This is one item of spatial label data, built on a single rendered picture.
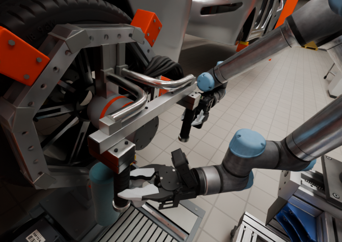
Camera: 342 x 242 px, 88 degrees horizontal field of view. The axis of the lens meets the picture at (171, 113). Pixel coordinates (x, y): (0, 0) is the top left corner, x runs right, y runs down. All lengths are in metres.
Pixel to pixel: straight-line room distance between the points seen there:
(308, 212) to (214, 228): 0.73
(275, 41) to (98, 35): 0.50
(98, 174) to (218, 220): 1.04
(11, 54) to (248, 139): 0.50
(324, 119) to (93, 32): 0.53
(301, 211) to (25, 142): 0.84
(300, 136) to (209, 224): 1.05
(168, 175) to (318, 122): 0.35
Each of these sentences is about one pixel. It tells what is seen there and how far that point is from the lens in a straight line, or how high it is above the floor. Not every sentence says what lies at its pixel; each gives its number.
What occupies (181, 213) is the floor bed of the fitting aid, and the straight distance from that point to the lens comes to 1.31.
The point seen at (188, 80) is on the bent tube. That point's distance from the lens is 0.57.
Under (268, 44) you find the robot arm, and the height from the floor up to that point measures 1.14.
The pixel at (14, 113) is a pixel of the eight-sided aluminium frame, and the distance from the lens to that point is 0.47.
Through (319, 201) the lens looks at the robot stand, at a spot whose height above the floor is 0.75.
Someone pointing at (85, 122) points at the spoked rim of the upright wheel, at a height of 0.78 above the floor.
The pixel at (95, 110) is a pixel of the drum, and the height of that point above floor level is 0.88.
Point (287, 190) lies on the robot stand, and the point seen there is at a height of 0.73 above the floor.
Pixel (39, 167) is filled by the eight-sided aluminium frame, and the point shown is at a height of 0.80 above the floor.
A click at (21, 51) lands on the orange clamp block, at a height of 1.09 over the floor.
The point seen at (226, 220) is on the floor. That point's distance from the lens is 1.48.
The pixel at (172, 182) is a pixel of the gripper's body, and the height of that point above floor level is 0.84.
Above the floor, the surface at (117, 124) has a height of 1.00.
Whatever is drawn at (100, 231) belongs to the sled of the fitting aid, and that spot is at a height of 0.15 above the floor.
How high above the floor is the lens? 1.21
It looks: 32 degrees down
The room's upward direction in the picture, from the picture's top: 11 degrees clockwise
